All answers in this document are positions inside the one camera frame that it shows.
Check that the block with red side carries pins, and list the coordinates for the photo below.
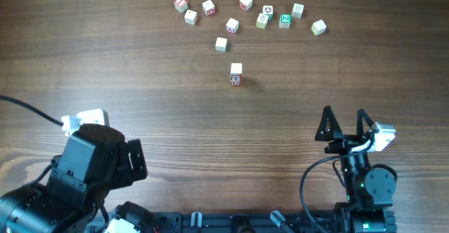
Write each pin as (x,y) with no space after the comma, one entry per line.
(208,7)

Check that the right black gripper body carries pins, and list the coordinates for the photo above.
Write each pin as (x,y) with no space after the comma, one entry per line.
(344,144)

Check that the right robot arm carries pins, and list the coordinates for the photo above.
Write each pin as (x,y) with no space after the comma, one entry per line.
(369,188)

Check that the red i block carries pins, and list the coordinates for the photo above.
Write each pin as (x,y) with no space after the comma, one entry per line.
(181,5)
(235,77)

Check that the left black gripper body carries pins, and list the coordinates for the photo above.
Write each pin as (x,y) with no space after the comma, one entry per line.
(122,177)

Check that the pretzel block red side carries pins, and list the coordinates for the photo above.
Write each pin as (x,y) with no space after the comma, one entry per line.
(236,68)

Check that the red-sided block top centre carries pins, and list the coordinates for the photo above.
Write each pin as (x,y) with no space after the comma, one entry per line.
(245,5)

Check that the yellow-sided block far right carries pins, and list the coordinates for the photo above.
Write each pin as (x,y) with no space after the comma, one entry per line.
(318,27)

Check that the red U letter block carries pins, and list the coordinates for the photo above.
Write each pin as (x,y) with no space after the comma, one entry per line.
(235,83)

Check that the green N letter block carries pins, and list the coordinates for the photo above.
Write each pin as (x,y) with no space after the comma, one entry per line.
(285,20)

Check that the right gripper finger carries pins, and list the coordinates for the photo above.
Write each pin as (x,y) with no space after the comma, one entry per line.
(328,129)
(362,116)

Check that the plain block left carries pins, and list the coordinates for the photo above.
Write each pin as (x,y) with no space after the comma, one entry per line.
(191,17)

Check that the red A letter block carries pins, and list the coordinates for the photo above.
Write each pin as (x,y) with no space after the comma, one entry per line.
(232,25)

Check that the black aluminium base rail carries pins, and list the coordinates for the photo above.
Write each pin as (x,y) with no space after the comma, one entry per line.
(252,222)

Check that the yellow-sided ladybug block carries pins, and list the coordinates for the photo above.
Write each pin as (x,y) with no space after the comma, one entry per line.
(262,20)

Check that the plain wooden block centre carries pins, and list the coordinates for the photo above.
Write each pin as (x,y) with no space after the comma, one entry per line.
(221,44)

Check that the panda picture block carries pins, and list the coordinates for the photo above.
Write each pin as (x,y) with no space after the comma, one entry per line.
(268,11)

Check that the plain block top right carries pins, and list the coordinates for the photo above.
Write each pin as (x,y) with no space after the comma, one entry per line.
(297,11)

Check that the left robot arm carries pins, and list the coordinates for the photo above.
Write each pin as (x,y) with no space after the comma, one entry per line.
(31,209)

